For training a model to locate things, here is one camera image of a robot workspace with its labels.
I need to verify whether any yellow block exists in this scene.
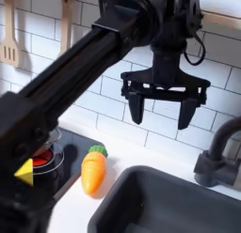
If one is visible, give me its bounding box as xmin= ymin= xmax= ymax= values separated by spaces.
xmin=13 ymin=158 xmax=34 ymax=187

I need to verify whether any dark grey tap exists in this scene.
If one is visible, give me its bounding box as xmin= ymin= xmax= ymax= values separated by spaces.
xmin=193 ymin=116 xmax=241 ymax=189

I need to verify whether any orange toy carrot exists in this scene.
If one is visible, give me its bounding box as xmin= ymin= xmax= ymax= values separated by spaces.
xmin=80 ymin=145 xmax=108 ymax=195

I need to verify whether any black toy stove top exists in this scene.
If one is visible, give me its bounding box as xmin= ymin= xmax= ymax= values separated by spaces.
xmin=31 ymin=127 xmax=104 ymax=202

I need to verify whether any wooden shelf cabinet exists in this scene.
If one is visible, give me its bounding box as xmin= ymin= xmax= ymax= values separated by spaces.
xmin=201 ymin=9 xmax=241 ymax=32

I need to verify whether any dark grey sink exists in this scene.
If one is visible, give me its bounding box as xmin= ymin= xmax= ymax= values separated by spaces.
xmin=87 ymin=165 xmax=241 ymax=233

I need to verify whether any wooden spoon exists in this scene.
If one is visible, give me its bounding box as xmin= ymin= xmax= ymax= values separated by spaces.
xmin=59 ymin=0 xmax=76 ymax=56

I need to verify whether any wooden slotted spatula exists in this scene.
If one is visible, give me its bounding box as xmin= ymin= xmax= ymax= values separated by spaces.
xmin=0 ymin=0 xmax=21 ymax=68

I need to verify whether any thin black cable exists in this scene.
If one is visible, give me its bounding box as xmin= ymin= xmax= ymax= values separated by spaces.
xmin=183 ymin=33 xmax=207 ymax=67

